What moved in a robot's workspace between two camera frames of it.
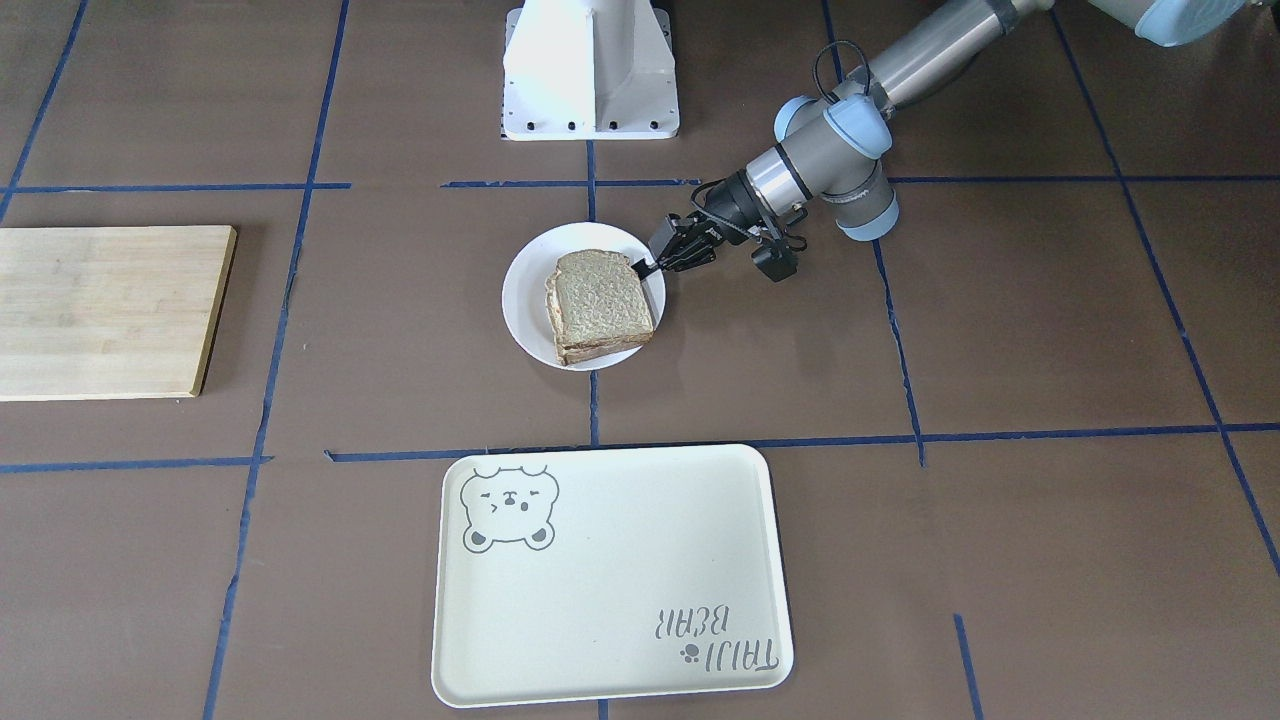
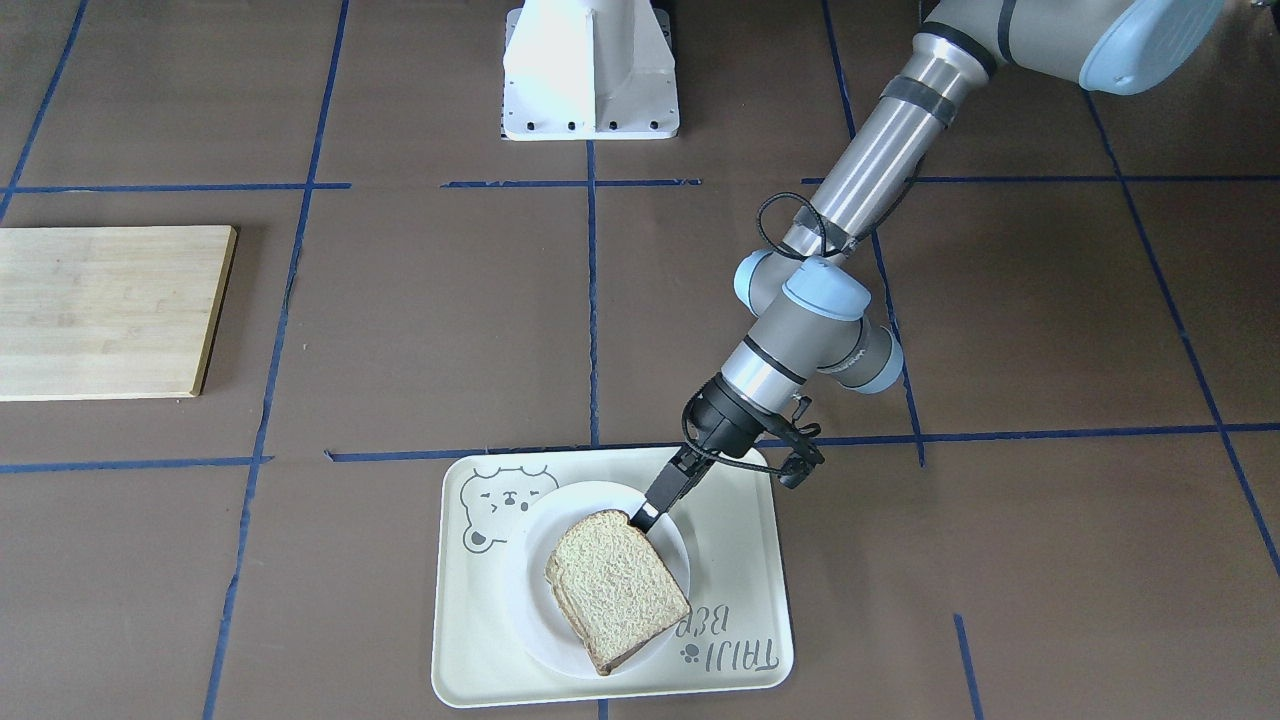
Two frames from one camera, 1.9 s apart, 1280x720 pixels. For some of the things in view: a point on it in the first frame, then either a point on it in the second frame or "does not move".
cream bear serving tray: (601, 573) does not move
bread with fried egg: (573, 354) -> (618, 597)
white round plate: (524, 296) -> (533, 604)
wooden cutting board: (96, 312) does not move
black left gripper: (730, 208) -> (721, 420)
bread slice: (600, 299) -> (612, 587)
